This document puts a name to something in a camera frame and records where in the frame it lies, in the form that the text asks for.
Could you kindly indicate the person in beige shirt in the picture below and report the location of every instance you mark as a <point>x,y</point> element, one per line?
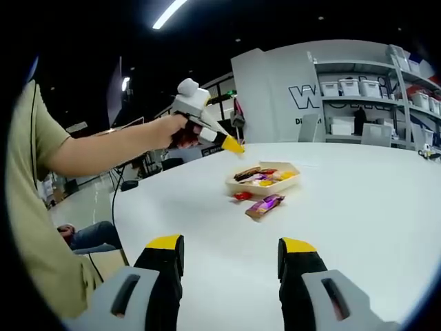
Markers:
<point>38,224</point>

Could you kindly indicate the red brown food packet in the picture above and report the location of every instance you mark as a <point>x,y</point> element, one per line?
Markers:
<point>268,171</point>

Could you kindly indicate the small red food packet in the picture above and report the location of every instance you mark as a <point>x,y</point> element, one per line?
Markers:
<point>243,196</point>

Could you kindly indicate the grey metal shelf rack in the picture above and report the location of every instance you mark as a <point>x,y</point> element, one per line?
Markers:
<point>355,64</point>

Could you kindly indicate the large white box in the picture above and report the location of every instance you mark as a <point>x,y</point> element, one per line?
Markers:
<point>341,125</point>

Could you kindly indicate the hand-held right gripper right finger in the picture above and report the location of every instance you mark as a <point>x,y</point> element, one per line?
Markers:
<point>298,300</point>

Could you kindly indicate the purple gold food bar packet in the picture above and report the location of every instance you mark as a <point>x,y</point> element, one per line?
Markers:
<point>265,207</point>
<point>262,178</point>

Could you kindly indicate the clothes on coat stand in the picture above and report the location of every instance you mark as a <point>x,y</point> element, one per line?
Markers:
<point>237,115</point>

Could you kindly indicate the white ceiling air vent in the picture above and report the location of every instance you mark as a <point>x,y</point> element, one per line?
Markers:
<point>76,127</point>

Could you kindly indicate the white worn device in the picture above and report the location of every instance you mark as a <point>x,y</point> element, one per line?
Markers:
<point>31,70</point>

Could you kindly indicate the black bag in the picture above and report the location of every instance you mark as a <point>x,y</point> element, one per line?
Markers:
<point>360,122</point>

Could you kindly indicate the row of white storage boxes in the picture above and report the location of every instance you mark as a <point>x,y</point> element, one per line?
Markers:
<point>348,88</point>

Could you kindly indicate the small black box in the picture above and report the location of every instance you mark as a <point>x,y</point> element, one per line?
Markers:
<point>130,186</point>

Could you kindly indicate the grey office chair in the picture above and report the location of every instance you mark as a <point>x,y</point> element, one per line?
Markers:
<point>376,135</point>
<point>309,128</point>

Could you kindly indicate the cream hexagonal container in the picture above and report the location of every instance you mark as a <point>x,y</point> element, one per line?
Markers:
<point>282,186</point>

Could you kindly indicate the yellow cake food packet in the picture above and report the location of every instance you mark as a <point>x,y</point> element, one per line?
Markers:
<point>287,175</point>
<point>266,184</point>

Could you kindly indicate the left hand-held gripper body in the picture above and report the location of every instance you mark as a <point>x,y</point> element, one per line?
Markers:
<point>189,101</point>

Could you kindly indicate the ceiling light strip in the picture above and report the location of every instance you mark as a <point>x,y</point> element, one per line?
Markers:
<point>169,13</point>

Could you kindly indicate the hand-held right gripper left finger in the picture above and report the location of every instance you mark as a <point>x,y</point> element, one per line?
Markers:
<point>163,296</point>

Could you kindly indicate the person's left hand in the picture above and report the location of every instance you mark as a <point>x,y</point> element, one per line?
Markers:
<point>174,129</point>

